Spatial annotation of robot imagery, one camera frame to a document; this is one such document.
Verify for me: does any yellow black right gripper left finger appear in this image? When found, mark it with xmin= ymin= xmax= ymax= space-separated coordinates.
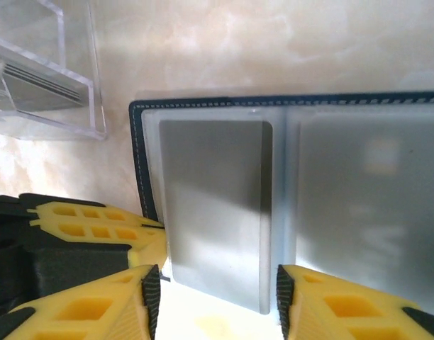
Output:
xmin=0 ymin=263 xmax=162 ymax=340

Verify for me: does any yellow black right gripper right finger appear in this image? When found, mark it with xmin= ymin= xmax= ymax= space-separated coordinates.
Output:
xmin=276 ymin=263 xmax=434 ymax=340

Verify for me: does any clear acrylic card box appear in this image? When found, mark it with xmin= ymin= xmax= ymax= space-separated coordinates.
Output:
xmin=0 ymin=0 xmax=108 ymax=142

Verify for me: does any navy blue card holder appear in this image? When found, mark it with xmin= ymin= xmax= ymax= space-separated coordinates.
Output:
xmin=128 ymin=91 xmax=434 ymax=319

